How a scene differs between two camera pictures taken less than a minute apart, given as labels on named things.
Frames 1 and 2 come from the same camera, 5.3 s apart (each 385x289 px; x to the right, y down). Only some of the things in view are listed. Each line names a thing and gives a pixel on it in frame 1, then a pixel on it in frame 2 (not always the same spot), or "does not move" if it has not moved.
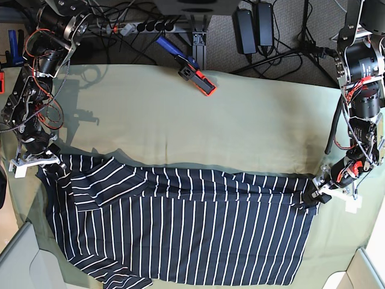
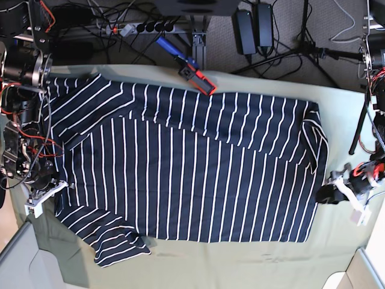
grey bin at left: (24, 265) does not move
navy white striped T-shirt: (127, 226) to (135, 164)
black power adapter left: (245, 31) does not move
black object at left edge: (3, 183) does not move
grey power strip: (127, 29) does not move
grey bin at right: (361, 273) does not move
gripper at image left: (41, 152) to (43, 181)
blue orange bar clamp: (190, 67) does not move
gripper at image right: (339, 178) to (358, 181)
